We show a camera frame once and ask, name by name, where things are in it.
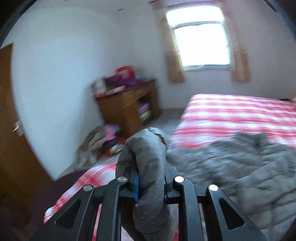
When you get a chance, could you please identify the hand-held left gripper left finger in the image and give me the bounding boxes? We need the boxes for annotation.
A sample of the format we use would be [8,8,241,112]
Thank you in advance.
[30,167,140,241]

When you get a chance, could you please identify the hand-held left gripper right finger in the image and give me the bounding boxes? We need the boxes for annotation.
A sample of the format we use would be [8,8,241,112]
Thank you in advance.
[163,166,269,241]

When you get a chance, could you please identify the grey padded jacket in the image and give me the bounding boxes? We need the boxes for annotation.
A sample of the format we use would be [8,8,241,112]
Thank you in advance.
[116,127,296,241]

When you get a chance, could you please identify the pile of clothes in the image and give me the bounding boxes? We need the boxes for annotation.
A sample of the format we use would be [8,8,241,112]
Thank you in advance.
[77,124,126,166]

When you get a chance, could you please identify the purple clothes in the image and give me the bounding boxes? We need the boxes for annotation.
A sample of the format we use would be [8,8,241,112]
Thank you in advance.
[105,74,148,88]

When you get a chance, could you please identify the stack of colourful boxes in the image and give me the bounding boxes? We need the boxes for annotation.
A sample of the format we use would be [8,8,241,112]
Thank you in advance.
[137,103,152,121]

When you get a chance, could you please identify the dark cloth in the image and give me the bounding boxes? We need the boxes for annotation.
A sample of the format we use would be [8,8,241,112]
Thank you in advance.
[23,171,87,241]

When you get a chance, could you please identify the wooden desk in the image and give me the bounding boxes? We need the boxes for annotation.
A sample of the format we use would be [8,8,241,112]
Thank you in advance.
[93,79,162,137]

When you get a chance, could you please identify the pink flat box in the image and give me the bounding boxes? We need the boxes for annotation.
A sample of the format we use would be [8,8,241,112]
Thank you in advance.
[94,85,126,97]

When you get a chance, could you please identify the bed with red plaid sheet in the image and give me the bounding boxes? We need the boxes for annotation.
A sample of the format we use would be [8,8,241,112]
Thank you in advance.
[44,93,296,241]

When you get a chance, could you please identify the red paper bag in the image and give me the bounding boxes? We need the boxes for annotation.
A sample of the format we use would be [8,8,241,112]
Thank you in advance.
[116,66,136,78]

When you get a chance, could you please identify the wooden door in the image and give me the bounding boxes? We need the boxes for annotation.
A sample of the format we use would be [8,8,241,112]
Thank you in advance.
[0,43,56,241]

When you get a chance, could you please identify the beige patterned curtain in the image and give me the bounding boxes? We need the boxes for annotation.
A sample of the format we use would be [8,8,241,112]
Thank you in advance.
[151,0,186,83]
[220,0,251,82]

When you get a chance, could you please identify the window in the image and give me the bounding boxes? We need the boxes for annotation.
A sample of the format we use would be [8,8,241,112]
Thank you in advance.
[166,6,232,71]

